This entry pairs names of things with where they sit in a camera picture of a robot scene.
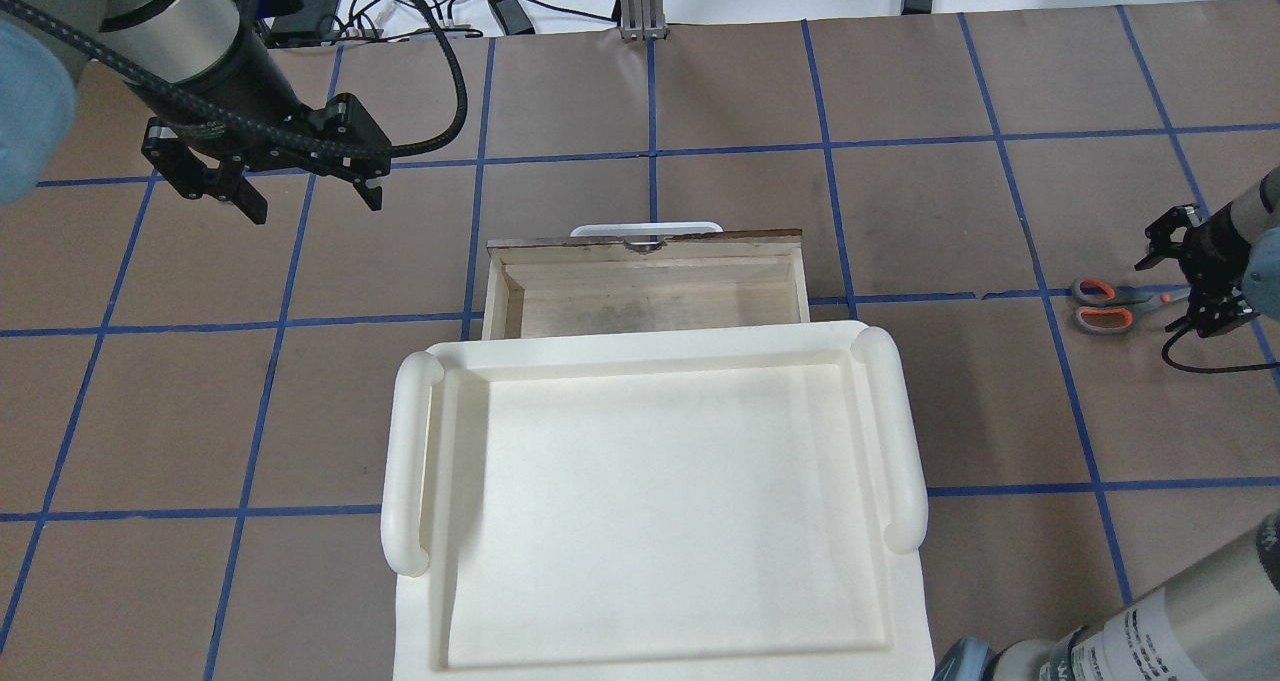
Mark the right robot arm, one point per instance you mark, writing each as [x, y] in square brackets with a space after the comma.
[1216, 619]

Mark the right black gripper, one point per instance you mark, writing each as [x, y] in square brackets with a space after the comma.
[1217, 257]

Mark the aluminium frame post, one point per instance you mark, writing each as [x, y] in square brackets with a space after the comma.
[642, 20]

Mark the wooden drawer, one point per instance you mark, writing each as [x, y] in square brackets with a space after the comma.
[641, 284]

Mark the white drawer handle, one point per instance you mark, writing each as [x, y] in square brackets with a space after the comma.
[646, 229]

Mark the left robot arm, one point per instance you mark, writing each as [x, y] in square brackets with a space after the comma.
[207, 48]

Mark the orange grey scissors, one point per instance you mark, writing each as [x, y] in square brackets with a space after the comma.
[1105, 309]

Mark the white plastic tray box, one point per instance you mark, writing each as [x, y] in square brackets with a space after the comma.
[745, 503]

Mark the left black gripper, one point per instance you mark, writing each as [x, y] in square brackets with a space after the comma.
[243, 74]

